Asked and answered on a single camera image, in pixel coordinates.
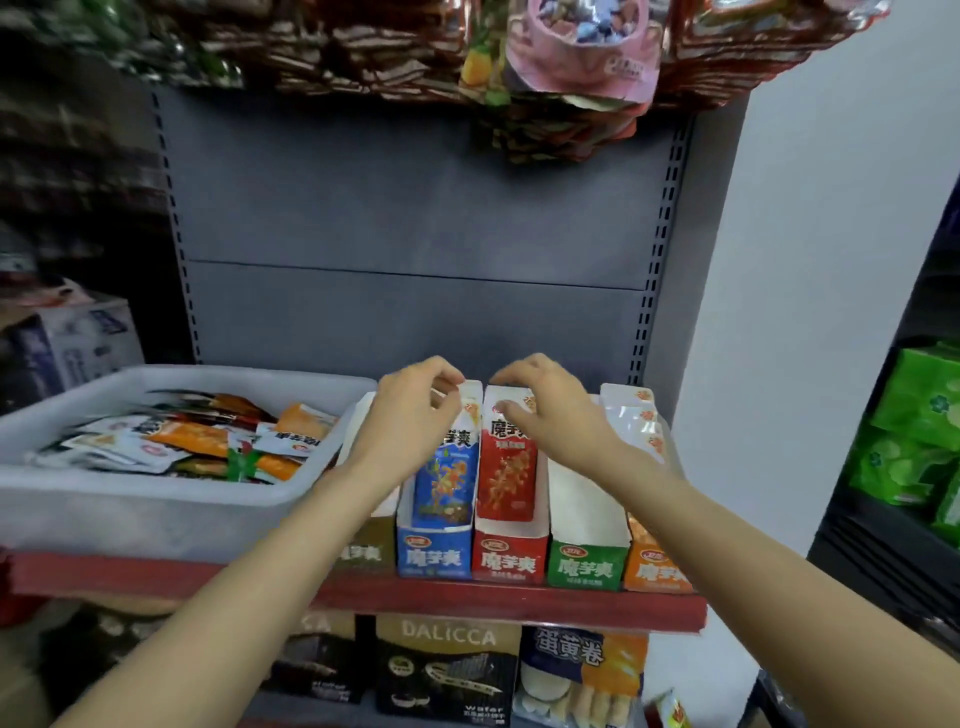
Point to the person's left hand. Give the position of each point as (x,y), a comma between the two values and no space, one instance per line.
(402,423)

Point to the person's right hand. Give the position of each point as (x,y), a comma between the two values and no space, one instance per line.
(558,417)

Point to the blue snack packets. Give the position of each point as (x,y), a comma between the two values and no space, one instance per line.
(447,480)

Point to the red snack packets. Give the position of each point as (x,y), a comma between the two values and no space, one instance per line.
(510,473)

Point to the orange snack packets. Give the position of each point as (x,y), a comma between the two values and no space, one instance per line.
(638,417)

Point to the gold display box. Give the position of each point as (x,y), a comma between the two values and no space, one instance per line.
(368,548)

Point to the blue display box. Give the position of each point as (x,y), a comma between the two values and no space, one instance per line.
(435,555)

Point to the green display box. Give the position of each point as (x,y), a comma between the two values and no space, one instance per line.
(588,563)

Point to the red display box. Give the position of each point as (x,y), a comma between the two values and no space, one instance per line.
(510,558)

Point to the orange display box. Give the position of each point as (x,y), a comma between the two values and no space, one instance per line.
(657,570)

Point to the pile of snack packets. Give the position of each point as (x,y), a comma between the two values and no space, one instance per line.
(180,438)

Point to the white plastic bin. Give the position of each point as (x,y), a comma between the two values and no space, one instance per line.
(150,518)

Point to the person's right forearm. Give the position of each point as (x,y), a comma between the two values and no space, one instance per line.
(780,600)

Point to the person's left forearm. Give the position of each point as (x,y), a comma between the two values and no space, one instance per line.
(225,615)

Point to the yellow snack packets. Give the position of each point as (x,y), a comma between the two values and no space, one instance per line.
(668,710)

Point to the white blue carton box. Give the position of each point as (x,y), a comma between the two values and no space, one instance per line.
(83,345)

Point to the orange-edged clear candy bag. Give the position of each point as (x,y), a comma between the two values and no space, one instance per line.
(765,45)

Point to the yellow blue biscuit carton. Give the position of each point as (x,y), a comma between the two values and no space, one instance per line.
(585,668)

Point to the stack of green packs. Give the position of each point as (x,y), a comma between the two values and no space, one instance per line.
(908,435)

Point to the hanging pink candy bag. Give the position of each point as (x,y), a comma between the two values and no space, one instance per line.
(585,53)

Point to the row of hanging brown bags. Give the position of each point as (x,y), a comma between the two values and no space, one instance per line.
(330,53)

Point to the dark rack of bottled water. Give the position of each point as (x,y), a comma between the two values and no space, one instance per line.
(75,165)

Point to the row of hanging green bags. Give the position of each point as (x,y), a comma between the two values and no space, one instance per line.
(120,38)

